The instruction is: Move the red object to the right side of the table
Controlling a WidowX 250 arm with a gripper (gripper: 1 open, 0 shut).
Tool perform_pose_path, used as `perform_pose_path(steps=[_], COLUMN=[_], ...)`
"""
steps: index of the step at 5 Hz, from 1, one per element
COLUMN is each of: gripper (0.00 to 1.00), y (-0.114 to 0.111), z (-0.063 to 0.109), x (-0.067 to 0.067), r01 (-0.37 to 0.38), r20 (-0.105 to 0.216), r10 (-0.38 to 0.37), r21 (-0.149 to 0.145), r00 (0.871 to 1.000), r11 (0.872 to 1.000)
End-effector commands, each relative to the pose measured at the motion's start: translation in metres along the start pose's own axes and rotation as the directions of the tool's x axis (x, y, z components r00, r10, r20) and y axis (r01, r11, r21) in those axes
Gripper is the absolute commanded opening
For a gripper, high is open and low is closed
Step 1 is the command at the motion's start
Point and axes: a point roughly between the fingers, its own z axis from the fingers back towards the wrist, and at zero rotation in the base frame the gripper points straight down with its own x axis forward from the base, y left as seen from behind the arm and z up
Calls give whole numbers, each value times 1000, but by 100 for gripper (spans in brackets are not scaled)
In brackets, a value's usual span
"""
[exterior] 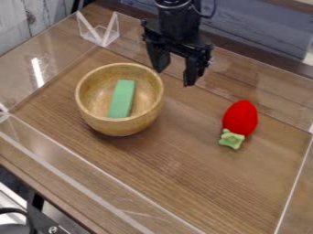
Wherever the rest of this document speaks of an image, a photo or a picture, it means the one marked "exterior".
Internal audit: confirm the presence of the green rectangular block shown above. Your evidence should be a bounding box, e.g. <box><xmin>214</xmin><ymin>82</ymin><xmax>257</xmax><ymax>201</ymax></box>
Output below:
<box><xmin>107</xmin><ymin>80</ymin><xmax>135</xmax><ymax>118</ymax></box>

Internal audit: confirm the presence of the red plush strawberry toy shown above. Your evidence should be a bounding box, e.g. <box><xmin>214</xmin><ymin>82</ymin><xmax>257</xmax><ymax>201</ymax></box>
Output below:
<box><xmin>218</xmin><ymin>100</ymin><xmax>258</xmax><ymax>150</ymax></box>

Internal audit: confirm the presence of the clear acrylic table guard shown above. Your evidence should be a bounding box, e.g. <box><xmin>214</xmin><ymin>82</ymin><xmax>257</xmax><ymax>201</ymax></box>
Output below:
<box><xmin>0</xmin><ymin>16</ymin><xmax>313</xmax><ymax>234</ymax></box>

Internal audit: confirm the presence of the clear acrylic corner bracket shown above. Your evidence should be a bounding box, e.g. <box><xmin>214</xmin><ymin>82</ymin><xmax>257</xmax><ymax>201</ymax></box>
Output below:
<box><xmin>76</xmin><ymin>12</ymin><xmax>120</xmax><ymax>48</ymax></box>

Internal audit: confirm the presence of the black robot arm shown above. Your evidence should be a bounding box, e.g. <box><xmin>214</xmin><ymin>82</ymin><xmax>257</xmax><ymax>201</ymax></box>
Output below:
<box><xmin>140</xmin><ymin>0</ymin><xmax>217</xmax><ymax>87</ymax></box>

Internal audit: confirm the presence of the wooden bowl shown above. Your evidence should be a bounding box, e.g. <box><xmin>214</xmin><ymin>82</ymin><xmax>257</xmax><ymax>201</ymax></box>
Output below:
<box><xmin>75</xmin><ymin>62</ymin><xmax>163</xmax><ymax>136</ymax></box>

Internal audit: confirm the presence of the black cable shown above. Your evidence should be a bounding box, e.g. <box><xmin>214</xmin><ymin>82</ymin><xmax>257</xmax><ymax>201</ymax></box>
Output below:
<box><xmin>0</xmin><ymin>207</ymin><xmax>40</xmax><ymax>234</ymax></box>

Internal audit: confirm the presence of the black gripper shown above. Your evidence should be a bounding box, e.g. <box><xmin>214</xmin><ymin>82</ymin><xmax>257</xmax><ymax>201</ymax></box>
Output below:
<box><xmin>140</xmin><ymin>0</ymin><xmax>215</xmax><ymax>87</ymax></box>

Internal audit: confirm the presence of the black metal table bracket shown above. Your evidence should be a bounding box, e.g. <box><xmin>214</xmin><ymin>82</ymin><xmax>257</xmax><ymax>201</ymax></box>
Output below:
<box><xmin>27</xmin><ymin>190</ymin><xmax>88</xmax><ymax>234</ymax></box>

